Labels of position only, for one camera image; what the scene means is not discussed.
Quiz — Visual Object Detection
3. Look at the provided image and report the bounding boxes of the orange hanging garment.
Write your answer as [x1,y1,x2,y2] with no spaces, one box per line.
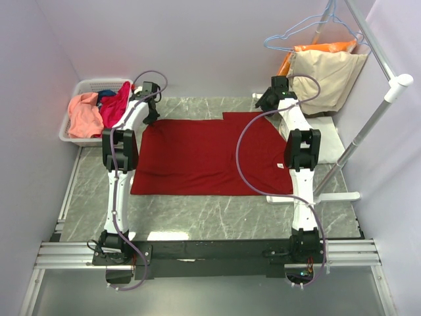
[277,39,357,76]

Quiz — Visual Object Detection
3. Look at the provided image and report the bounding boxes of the dark blue shirt in basket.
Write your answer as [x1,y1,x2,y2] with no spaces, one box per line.
[97,90,116,107]

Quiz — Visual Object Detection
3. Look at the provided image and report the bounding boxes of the salmon pink shirt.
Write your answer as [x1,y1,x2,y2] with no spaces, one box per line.
[68,92,104,138]

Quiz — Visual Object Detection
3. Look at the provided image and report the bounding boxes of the dark red t-shirt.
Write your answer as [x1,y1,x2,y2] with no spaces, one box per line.
[131,112,293,196]

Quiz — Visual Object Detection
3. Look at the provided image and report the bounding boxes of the white metal clothes rack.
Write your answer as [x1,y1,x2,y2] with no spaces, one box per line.
[251,0,414,205]

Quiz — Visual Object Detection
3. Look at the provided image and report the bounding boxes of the magenta shirt in basket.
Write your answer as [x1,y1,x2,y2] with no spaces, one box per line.
[98,81,132,128]

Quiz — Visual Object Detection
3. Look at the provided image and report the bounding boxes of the aluminium rail frame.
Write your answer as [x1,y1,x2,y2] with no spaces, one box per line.
[19,240,397,315]

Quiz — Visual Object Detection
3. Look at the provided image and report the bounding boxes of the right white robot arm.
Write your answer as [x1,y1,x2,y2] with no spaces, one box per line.
[256,76,322,263]

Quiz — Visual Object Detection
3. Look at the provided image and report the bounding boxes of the white plastic laundry basket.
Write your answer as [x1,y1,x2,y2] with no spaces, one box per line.
[59,78,133,147]

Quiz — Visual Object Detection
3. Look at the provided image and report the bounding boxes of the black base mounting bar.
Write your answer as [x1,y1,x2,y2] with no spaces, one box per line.
[91,239,325,286]

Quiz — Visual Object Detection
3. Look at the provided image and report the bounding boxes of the blue wire hanger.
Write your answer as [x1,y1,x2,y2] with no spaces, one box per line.
[263,1,372,55]

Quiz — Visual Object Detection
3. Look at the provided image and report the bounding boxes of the beige hanging garment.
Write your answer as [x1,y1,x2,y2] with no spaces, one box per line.
[288,50,368,115]

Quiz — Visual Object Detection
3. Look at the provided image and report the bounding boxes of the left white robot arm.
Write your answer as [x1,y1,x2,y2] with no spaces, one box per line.
[95,81,161,265]

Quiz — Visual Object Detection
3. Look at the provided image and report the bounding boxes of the folded white t-shirt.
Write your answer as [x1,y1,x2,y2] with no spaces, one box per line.
[305,117,345,164]

